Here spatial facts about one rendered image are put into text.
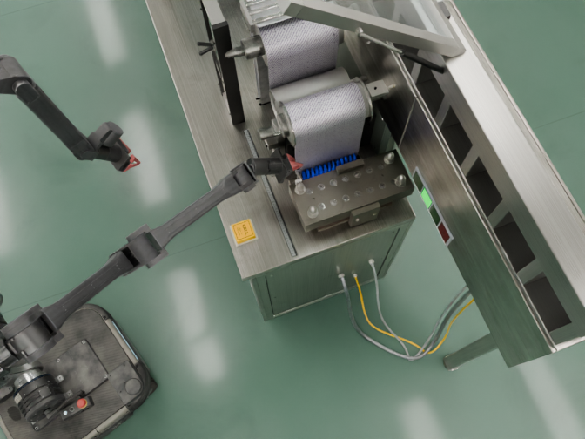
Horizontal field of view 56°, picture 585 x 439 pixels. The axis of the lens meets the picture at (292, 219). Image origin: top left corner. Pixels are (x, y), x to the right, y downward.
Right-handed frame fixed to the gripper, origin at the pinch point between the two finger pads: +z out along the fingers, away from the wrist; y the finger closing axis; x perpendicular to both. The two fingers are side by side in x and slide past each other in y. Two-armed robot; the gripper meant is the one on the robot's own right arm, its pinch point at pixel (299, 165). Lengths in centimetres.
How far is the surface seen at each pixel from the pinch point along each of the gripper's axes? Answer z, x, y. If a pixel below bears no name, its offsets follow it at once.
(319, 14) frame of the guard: -45, 74, 15
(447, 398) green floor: 90, -72, 87
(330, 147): 6.4, 10.1, 0.2
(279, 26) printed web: -13.6, 31.6, -29.4
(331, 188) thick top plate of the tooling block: 8.5, 0.2, 10.3
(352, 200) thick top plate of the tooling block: 12.8, 2.7, 16.9
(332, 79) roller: 6.8, 23.2, -17.4
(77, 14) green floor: -11, -129, -200
